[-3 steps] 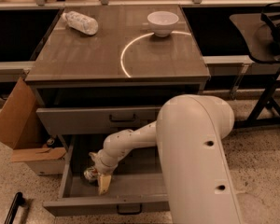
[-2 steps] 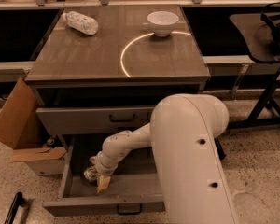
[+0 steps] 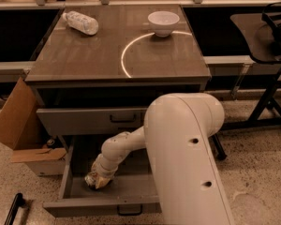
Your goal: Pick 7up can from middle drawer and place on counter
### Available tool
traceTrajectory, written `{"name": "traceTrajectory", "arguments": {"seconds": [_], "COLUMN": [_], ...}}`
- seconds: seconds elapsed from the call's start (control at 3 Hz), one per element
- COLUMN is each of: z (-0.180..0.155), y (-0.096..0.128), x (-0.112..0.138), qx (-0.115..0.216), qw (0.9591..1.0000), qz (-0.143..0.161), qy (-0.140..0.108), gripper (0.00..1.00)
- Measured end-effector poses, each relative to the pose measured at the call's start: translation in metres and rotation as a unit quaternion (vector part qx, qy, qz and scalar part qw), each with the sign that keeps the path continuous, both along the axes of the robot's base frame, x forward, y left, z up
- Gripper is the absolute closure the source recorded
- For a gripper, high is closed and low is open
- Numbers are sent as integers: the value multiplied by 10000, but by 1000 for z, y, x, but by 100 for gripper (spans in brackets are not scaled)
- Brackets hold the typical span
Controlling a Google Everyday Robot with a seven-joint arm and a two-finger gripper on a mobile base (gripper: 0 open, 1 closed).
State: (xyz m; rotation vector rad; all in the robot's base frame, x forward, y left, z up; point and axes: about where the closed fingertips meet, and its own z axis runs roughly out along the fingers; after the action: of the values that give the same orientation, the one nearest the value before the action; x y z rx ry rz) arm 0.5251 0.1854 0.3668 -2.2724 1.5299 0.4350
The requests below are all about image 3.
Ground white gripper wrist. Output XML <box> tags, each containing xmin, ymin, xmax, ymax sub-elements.
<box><xmin>90</xmin><ymin>154</ymin><xmax>118</xmax><ymax>189</ymax></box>

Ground crushed 7up can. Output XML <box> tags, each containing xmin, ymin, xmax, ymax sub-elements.
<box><xmin>84</xmin><ymin>172</ymin><xmax>99</xmax><ymax>189</ymax></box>

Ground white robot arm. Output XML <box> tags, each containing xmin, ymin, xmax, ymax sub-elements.
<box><xmin>85</xmin><ymin>93</ymin><xmax>234</xmax><ymax>225</ymax></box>

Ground open grey middle drawer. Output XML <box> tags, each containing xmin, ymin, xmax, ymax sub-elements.
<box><xmin>43</xmin><ymin>135</ymin><xmax>160</xmax><ymax>218</ymax></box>

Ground closed grey upper drawer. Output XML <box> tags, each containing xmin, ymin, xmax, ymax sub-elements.
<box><xmin>37</xmin><ymin>107</ymin><xmax>147</xmax><ymax>136</ymax></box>

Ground grey drawer cabinet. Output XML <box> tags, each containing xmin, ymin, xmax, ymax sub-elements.
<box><xmin>24</xmin><ymin>4</ymin><xmax>212</xmax><ymax>142</ymax></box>

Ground black bar on floor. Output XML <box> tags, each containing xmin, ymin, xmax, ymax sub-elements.
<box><xmin>4</xmin><ymin>193</ymin><xmax>25</xmax><ymax>225</ymax></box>

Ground brown cardboard box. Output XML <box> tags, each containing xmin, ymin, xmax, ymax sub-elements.
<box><xmin>0</xmin><ymin>78</ymin><xmax>67</xmax><ymax>176</ymax></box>

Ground clear plastic water bottle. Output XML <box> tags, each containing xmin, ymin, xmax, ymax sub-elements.
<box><xmin>62</xmin><ymin>11</ymin><xmax>98</xmax><ymax>36</ymax></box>

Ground white ceramic bowl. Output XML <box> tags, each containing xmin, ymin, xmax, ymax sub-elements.
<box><xmin>148</xmin><ymin>11</ymin><xmax>180</xmax><ymax>38</ymax></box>

